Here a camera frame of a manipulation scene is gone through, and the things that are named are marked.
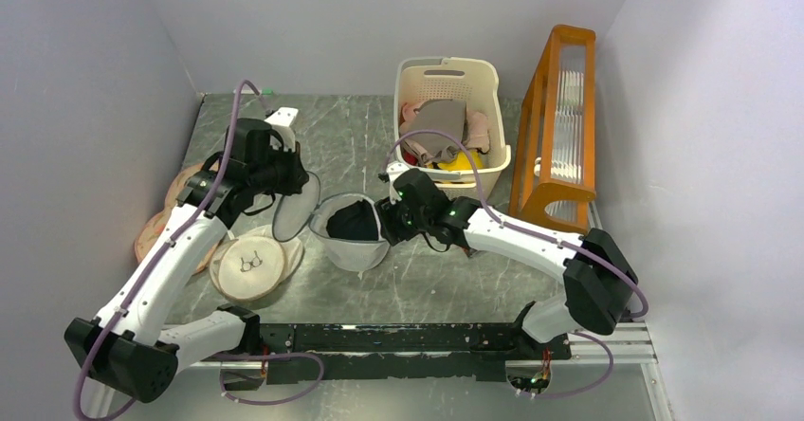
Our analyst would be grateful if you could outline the black bra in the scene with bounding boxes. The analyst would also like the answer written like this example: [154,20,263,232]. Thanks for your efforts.
[326,200,380,242]

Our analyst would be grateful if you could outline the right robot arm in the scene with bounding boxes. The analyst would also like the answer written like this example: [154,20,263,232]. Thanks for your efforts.
[375,163,638,358]

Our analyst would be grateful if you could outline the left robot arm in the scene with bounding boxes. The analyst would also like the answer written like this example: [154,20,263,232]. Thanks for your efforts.
[64,117,309,403]

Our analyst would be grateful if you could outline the cream plastic laundry basket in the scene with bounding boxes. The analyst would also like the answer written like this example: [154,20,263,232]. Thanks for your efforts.
[393,57,512,198]

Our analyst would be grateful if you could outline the red cloth in basket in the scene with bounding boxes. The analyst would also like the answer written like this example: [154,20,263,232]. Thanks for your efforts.
[401,149,419,166]

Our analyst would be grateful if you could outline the yellow toy in basket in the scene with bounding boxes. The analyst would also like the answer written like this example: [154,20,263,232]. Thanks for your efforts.
[430,150,484,172]

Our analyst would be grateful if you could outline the beige round fabric pad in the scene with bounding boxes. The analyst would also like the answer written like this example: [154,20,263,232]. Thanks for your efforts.
[208,225,304,302]

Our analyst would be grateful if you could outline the grey brown cloth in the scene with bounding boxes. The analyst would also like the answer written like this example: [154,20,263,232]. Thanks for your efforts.
[399,99,466,165]

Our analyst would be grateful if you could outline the pink cloth in basket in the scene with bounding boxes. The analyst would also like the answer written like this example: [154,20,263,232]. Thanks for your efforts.
[399,99,490,154]

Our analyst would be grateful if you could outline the floral pink oven mitt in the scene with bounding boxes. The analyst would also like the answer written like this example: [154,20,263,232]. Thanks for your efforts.
[134,163,203,263]

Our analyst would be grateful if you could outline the orange wooden rack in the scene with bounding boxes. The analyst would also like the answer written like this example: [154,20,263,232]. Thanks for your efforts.
[508,25,596,233]

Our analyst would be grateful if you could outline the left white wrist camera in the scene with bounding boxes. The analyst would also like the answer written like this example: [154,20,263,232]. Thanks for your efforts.
[264,107,300,153]

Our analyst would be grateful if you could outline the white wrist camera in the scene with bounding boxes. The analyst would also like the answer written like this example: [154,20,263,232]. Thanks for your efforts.
[264,107,300,153]
[378,161,411,204]

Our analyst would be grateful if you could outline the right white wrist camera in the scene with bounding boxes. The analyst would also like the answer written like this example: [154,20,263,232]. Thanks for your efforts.
[378,161,411,204]

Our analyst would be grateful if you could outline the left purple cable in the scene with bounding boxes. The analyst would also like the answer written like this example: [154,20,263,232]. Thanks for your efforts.
[72,79,325,421]

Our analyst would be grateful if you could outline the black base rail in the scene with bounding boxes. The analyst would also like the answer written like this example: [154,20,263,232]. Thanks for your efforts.
[261,322,571,384]

